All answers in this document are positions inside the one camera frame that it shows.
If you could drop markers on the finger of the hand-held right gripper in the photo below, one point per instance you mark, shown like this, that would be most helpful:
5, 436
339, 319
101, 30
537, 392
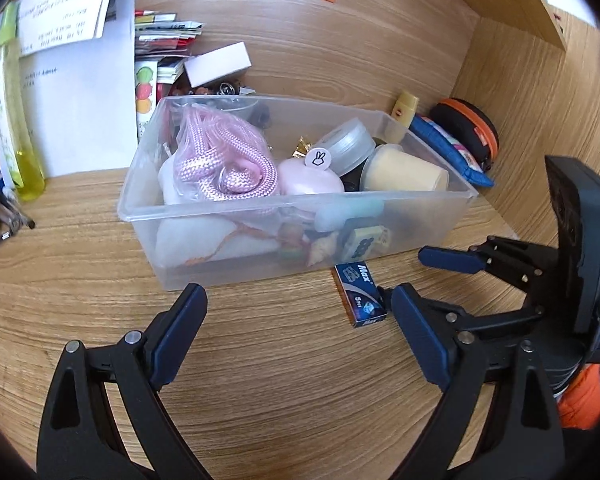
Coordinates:
490, 320
450, 259

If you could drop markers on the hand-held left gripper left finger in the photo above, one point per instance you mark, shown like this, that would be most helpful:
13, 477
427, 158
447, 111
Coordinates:
177, 340

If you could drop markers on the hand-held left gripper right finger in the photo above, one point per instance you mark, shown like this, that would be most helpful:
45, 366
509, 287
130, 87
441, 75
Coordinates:
420, 335

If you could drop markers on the blue staples box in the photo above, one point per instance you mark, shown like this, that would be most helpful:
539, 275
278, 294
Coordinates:
360, 295

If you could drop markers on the clear plastic storage box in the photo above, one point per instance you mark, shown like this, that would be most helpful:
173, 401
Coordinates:
230, 275

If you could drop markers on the beige eraser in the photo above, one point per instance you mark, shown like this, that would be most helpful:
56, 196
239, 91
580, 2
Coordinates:
365, 242

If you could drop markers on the cream jar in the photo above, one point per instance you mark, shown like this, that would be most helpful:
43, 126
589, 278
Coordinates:
405, 170

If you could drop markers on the light blue tube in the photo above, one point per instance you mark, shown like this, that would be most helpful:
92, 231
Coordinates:
345, 215

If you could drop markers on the seashell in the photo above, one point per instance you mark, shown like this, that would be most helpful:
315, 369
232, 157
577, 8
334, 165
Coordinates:
322, 251

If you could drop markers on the clear jar white lid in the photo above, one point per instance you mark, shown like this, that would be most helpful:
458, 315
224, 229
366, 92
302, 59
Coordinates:
347, 145

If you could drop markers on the pink round desk vacuum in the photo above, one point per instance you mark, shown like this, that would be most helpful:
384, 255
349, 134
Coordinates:
307, 180

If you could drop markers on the wooden desktop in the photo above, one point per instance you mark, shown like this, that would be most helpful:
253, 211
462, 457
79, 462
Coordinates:
280, 385

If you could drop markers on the blue zip pouch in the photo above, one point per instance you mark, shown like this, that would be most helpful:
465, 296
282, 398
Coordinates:
455, 157

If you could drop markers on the orange padded jacket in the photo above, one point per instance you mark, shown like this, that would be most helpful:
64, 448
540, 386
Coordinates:
582, 400

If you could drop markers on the black orange zip case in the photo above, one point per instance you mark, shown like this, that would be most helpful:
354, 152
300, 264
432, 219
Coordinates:
472, 122

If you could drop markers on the small yellow bottle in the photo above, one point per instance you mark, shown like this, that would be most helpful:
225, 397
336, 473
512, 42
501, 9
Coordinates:
404, 115

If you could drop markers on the metal clippers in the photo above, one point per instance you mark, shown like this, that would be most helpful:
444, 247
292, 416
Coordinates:
12, 215

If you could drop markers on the fruit print card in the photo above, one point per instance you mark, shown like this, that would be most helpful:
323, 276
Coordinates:
145, 95

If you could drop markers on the metal binder clips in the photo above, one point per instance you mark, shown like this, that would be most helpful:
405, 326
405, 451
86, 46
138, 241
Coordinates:
232, 90

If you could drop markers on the yellow-green liquid bottle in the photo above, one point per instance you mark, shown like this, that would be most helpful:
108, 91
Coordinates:
15, 125

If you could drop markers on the small white box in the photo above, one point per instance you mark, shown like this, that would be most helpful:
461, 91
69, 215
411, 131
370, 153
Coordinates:
217, 65

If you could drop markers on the stack of colourful booklets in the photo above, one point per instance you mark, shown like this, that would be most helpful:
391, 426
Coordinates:
170, 40

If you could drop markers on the red white pen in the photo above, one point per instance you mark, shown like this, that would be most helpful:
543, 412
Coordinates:
152, 14

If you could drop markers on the white paper slip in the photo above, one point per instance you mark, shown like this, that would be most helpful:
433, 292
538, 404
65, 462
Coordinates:
65, 10

